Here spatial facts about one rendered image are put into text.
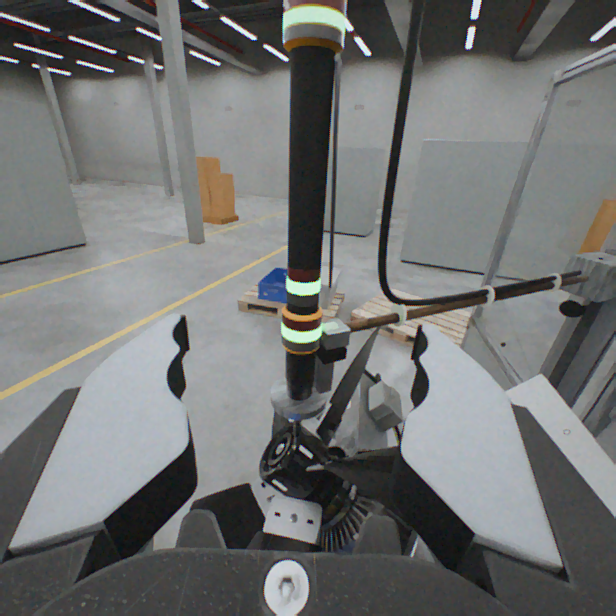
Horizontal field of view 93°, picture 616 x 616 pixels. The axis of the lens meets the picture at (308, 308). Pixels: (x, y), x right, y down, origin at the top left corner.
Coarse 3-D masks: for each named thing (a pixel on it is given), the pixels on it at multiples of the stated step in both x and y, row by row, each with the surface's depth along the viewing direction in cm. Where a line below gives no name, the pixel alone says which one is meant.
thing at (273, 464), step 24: (288, 432) 58; (264, 456) 59; (288, 456) 51; (312, 456) 53; (336, 456) 59; (264, 480) 53; (288, 480) 51; (312, 480) 52; (336, 480) 54; (336, 504) 52
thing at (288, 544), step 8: (256, 536) 47; (264, 536) 46; (272, 536) 46; (280, 536) 46; (256, 544) 46; (264, 544) 45; (272, 544) 45; (280, 544) 45; (288, 544) 45; (296, 544) 45; (304, 544) 45; (312, 544) 46
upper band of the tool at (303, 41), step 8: (344, 0) 20; (296, 8) 19; (328, 8) 19; (344, 16) 20; (296, 24) 19; (328, 24) 19; (288, 40) 20; (296, 40) 20; (304, 40) 20; (312, 40) 20; (320, 40) 20; (328, 40) 20; (288, 48) 21; (336, 48) 21
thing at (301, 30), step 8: (304, 24) 19; (312, 24) 19; (320, 24) 19; (288, 32) 20; (296, 32) 20; (304, 32) 19; (312, 32) 19; (320, 32) 19; (328, 32) 20; (336, 32) 20; (336, 40) 20
